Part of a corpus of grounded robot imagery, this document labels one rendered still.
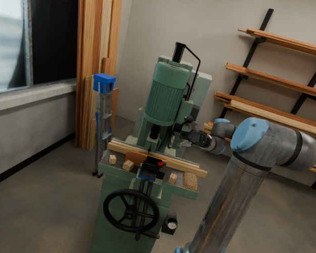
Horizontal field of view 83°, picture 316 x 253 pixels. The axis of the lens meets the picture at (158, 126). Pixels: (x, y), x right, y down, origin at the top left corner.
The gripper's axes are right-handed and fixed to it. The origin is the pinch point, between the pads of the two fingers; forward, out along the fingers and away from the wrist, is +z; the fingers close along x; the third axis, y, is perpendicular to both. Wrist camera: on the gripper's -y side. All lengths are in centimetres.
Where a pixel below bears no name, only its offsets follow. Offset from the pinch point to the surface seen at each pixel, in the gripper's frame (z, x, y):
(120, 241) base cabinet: -22, 82, -47
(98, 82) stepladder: 11, -35, -108
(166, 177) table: -14.3, 26.1, -13.5
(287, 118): -223, -87, -11
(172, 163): -20.7, 17.7, -17.5
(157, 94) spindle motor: 13.6, -14.4, -9.3
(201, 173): -36.5, 18.4, -4.9
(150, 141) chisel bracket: -0.5, 8.4, -20.6
